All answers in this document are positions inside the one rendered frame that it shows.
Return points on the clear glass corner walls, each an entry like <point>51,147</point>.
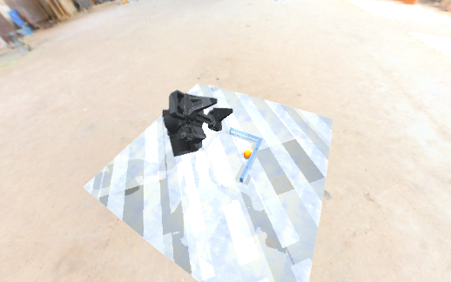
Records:
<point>246,138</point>

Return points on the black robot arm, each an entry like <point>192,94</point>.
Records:
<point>185,140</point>

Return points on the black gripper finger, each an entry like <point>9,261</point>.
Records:
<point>219,114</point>
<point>194,104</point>

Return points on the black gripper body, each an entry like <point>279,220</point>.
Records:
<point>176,110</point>

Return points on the light blue l-shaped bar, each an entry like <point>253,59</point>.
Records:
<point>253,153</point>

